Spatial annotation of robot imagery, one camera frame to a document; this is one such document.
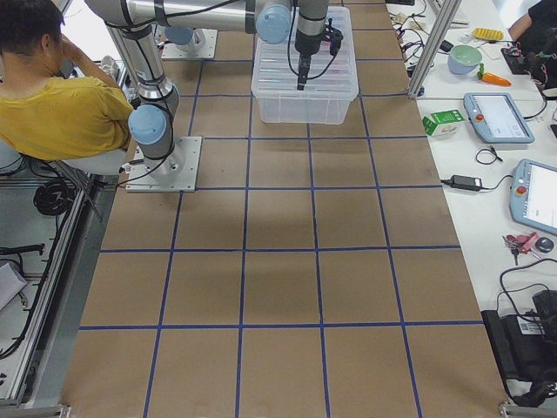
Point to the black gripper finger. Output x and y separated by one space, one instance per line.
303 71

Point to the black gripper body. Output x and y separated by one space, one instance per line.
305 44

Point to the clear plastic storage box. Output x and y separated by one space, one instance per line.
332 81

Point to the green white milk carton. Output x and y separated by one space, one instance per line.
442 123

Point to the green and blue bowl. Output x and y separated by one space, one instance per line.
462 59

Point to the yellow toy corn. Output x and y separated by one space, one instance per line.
487 34

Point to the toy carrot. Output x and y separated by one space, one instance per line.
490 78

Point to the blue teach pendant upper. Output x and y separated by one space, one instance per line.
496 118

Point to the blue teach pendant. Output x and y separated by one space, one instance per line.
532 199
496 118

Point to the black power adapter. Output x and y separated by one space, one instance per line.
462 182

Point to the person in black shirt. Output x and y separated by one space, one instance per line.
535 34

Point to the person in yellow shirt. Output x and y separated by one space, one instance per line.
56 103

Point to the blue teach pendant lower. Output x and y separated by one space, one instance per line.
532 199

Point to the pink keys bunch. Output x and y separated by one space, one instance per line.
520 244

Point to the black round key fob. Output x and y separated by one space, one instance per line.
544 245

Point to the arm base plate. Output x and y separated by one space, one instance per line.
177 173
172 52

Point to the aluminium frame post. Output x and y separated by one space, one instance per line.
437 35

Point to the black device with cables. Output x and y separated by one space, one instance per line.
524 344

